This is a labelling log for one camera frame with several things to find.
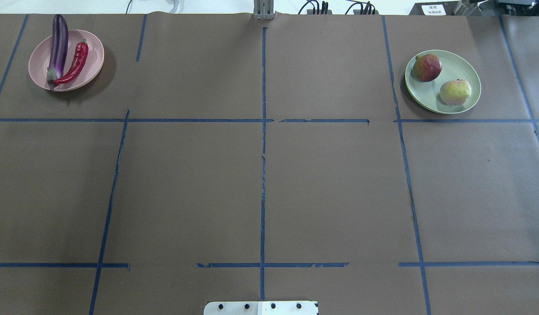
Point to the purple eggplant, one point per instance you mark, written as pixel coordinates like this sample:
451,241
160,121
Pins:
59,49

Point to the aluminium frame post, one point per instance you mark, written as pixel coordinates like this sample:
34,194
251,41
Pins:
263,10

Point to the brown paper table cover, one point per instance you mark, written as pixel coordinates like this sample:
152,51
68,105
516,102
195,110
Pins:
219,158

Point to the pink plate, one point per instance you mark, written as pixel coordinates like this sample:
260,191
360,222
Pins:
40,57

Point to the red green pomegranate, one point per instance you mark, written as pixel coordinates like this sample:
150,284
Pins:
427,67

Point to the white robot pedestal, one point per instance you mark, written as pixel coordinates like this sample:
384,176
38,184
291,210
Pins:
261,308

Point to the green plate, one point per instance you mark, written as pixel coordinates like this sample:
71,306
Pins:
427,94

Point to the yellow green apple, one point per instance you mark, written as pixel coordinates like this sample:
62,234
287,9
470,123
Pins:
455,92

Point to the red chili pepper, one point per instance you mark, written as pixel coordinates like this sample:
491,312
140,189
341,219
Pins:
78,63

